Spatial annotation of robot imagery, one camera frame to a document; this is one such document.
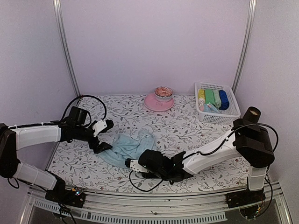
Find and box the light blue towel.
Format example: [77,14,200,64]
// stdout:
[98,131,155,168]

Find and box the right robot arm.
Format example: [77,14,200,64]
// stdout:
[137,119,277,203]

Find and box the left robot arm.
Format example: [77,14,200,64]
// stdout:
[0,106,114,203]

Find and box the floral tablecloth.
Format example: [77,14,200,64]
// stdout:
[48,95,249,194]

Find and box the pink plate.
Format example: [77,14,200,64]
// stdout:
[144,93,174,112]

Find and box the patterned bowl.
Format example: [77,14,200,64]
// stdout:
[154,86,173,102]

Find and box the white plastic basket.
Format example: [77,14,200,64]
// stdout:
[194,82,241,125]

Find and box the yellow rolled towel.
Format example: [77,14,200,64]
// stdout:
[198,89,206,111]

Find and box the blue rolled towel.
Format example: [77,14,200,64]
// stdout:
[219,90,230,110]

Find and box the pale green rolled towel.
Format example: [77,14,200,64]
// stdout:
[213,90,221,108]

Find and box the dark brown cup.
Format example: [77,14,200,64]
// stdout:
[242,106,261,123]

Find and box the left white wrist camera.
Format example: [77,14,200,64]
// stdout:
[92,119,114,137]

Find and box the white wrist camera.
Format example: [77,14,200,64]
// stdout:
[125,158,149,173]
[92,119,114,137]

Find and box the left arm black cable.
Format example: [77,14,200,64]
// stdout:
[61,95,108,122]

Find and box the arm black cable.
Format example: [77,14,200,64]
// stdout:
[128,123,279,192]
[61,95,108,122]

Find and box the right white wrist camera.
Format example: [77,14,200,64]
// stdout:
[125,158,149,173]

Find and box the aluminium front rail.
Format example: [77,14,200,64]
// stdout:
[20,179,292,224]

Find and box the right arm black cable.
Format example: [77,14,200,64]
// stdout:
[128,123,279,192]

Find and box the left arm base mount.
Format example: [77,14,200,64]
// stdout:
[45,185,86,208]

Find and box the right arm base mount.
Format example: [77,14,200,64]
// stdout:
[225,189,266,208]

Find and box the left aluminium post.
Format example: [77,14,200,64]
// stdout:
[53,0,81,96]

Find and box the aluminium post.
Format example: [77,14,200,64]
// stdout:
[232,0,257,93]
[53,0,81,96]

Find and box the right aluminium post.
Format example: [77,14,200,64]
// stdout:
[232,0,257,93]

